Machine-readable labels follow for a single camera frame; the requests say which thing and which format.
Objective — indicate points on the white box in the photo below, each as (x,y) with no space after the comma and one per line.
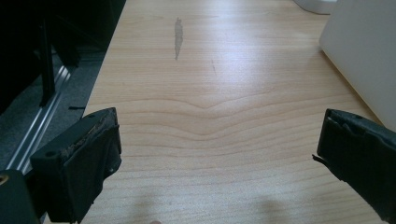
(364,53)

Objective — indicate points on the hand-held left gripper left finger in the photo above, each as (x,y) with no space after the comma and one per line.
(77,158)

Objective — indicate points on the white round object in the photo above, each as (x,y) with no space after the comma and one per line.
(317,5)

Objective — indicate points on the black metal stand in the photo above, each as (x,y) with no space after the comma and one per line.
(46,59)

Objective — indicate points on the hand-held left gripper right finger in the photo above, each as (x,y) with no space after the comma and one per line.
(358,149)

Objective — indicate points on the silver floor rail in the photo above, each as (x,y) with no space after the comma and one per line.
(37,124)

